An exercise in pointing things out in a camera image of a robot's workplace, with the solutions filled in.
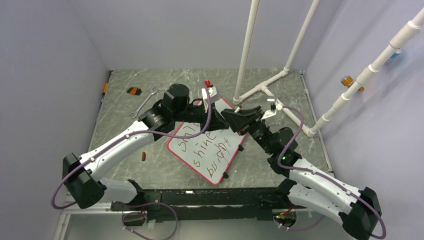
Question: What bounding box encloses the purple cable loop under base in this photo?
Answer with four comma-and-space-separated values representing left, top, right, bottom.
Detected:
121, 202, 179, 240

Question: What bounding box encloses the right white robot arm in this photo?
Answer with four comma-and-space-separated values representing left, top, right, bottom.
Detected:
221, 106, 387, 240

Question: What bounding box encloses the white pvc pipe frame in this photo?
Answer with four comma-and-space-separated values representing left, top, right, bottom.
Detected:
232, 0, 321, 138

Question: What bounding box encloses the red framed whiteboard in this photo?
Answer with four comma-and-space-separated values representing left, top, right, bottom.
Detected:
166, 96, 248, 186

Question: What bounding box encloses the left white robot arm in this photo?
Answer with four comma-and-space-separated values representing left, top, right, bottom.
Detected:
61, 80, 229, 210

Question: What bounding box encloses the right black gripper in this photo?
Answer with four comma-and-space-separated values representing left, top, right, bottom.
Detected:
220, 106, 276, 155

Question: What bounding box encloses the orange yellow wall fitting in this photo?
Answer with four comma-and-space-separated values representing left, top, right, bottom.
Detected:
340, 75, 355, 88

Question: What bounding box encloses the white pipe on wall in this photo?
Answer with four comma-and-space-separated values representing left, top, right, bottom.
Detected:
306, 9, 424, 137

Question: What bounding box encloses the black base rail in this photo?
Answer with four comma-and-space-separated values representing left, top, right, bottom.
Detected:
110, 187, 292, 223

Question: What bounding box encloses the aluminium frame rail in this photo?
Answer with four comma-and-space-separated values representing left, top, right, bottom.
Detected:
63, 193, 326, 232

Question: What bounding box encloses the black orange brush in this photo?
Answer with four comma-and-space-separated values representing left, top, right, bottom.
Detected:
126, 86, 143, 96

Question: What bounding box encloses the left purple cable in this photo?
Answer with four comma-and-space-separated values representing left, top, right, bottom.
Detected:
50, 80, 214, 210

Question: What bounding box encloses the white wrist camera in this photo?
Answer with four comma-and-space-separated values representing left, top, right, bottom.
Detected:
260, 97, 283, 121
201, 79, 221, 112

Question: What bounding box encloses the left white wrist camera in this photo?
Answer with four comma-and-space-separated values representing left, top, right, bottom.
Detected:
201, 79, 221, 112

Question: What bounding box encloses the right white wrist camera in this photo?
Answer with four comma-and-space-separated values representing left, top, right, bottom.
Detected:
260, 97, 283, 121

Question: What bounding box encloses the silver wrench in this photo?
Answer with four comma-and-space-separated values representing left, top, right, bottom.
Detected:
129, 87, 159, 119

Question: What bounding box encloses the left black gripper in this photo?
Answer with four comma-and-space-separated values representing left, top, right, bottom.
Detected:
173, 99, 229, 134

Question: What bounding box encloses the white marker pen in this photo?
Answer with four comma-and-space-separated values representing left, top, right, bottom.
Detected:
234, 104, 242, 113

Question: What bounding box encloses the blue wall fitting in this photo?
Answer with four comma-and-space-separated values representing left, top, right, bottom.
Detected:
390, 48, 402, 59

